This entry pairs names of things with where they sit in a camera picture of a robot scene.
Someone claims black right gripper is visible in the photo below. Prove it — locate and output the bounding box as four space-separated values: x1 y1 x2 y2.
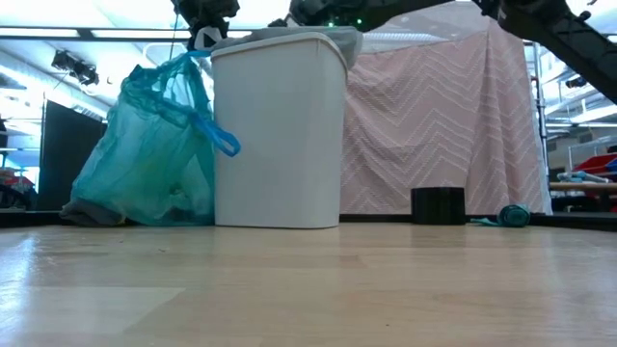
268 0 387 31

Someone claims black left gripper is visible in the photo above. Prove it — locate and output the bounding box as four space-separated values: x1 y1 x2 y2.
171 0 241 52

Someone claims grey cloth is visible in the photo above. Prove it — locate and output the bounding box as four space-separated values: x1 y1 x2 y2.
211 25 364 69

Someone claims teal plastic trash bag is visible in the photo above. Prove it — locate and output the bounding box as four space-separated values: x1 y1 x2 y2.
70 49 242 227

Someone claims white plastic trash bin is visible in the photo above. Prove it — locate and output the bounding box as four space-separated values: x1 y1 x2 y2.
210 32 349 229

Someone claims black partition panel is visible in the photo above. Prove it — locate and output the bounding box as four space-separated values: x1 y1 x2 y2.
38 99 108 212

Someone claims pink chevron cloth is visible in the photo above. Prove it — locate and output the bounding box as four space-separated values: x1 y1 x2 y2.
339 1 553 216

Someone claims black and yellow glove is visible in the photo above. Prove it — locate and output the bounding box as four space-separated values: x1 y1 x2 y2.
59 199 127 227

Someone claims teal folded cloth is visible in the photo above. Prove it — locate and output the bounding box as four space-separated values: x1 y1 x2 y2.
470 203 532 228

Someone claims red plastic bin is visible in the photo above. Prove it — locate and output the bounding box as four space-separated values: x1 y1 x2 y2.
572 152 617 175

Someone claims silver ceiling duct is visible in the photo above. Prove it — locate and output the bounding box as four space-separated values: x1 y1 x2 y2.
0 50 108 120

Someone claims metal rack post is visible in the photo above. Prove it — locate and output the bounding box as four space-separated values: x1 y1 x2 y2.
531 41 550 170

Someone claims black aluminium frame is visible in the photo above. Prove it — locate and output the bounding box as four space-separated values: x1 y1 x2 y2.
0 209 617 232

